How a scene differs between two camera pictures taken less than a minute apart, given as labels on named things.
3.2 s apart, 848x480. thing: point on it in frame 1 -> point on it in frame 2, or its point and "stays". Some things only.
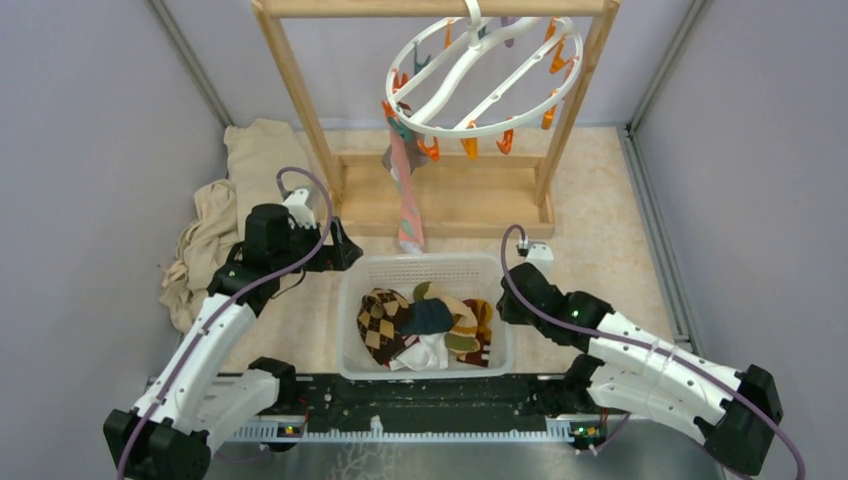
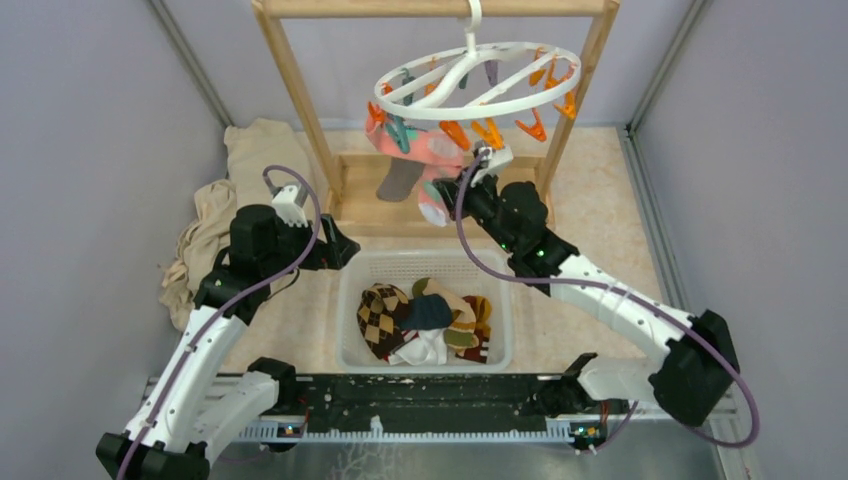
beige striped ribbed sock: (463, 338) stays
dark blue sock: (431, 316) stays
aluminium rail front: (406, 435) stays
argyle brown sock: (380, 320) stays
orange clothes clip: (431, 151) -> (455, 131)
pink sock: (410, 234) -> (438, 156)
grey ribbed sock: (417, 156) -> (400, 179)
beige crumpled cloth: (267, 161) stays
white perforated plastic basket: (479, 276) stays
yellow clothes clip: (471, 147) -> (489, 133)
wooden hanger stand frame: (467, 196) stays
